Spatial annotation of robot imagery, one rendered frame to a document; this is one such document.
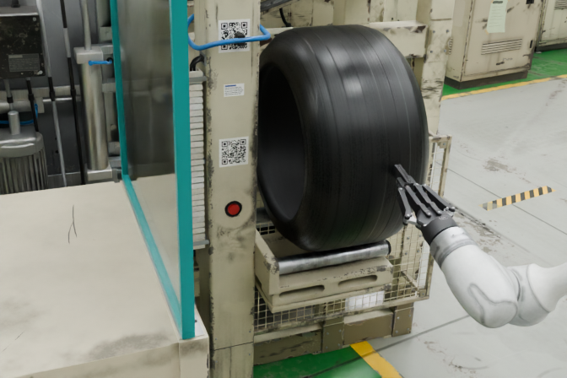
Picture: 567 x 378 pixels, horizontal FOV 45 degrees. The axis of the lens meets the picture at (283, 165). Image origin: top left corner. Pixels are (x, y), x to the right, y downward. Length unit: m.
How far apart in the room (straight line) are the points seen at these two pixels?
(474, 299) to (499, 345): 1.83
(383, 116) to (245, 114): 0.33
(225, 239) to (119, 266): 0.67
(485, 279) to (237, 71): 0.73
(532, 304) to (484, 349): 1.67
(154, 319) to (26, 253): 0.30
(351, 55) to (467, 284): 0.62
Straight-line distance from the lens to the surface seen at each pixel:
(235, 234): 1.82
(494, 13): 6.44
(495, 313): 1.38
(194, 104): 1.65
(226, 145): 1.70
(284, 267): 1.83
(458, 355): 3.10
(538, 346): 3.26
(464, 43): 6.30
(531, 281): 1.50
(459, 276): 1.41
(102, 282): 1.15
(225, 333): 1.99
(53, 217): 1.36
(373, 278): 1.98
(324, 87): 1.61
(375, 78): 1.66
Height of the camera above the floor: 1.90
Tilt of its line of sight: 24 degrees down
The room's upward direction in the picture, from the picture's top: 2 degrees clockwise
